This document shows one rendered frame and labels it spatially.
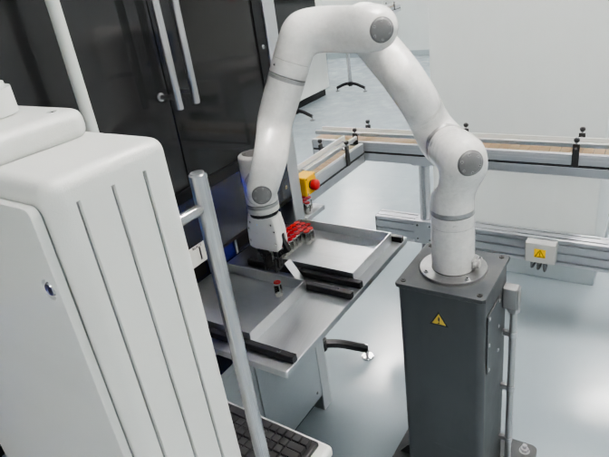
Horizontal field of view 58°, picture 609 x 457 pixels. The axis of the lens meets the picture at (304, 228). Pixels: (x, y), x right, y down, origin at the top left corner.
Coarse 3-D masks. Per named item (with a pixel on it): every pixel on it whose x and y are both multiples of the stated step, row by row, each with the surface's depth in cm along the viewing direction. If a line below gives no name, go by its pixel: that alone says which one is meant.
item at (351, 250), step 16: (320, 224) 186; (336, 224) 183; (320, 240) 181; (336, 240) 179; (352, 240) 178; (368, 240) 176; (384, 240) 169; (272, 256) 168; (288, 256) 174; (304, 256) 173; (320, 256) 171; (336, 256) 170; (352, 256) 169; (368, 256) 161; (336, 272) 156; (352, 272) 154
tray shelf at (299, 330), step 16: (240, 256) 179; (256, 256) 177; (384, 256) 166; (272, 272) 167; (368, 272) 159; (352, 288) 153; (304, 304) 149; (320, 304) 148; (336, 304) 147; (352, 304) 148; (288, 320) 143; (304, 320) 142; (320, 320) 141; (336, 320) 142; (272, 336) 138; (288, 336) 137; (304, 336) 136; (320, 336) 136; (224, 352) 135; (304, 352) 131; (272, 368) 127; (288, 368) 126
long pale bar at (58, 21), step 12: (48, 0) 100; (48, 12) 102; (60, 12) 102; (60, 24) 102; (60, 36) 103; (60, 48) 105; (72, 48) 105; (72, 60) 105; (72, 72) 106; (72, 84) 107; (84, 84) 109; (84, 96) 109; (84, 108) 109; (84, 120) 110
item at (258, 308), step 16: (240, 272) 166; (256, 272) 162; (208, 288) 162; (240, 288) 160; (256, 288) 159; (272, 288) 158; (288, 288) 156; (304, 288) 154; (208, 304) 155; (240, 304) 153; (256, 304) 151; (272, 304) 150; (288, 304) 148; (208, 320) 142; (240, 320) 145; (256, 320) 144; (272, 320) 142; (256, 336) 137
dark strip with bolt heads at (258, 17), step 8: (256, 0) 160; (256, 8) 160; (256, 16) 161; (256, 24) 161; (256, 32) 162; (264, 32) 164; (256, 40) 162; (264, 40) 165; (264, 48) 165; (264, 56) 166; (264, 64) 167; (264, 72) 167; (264, 80) 168
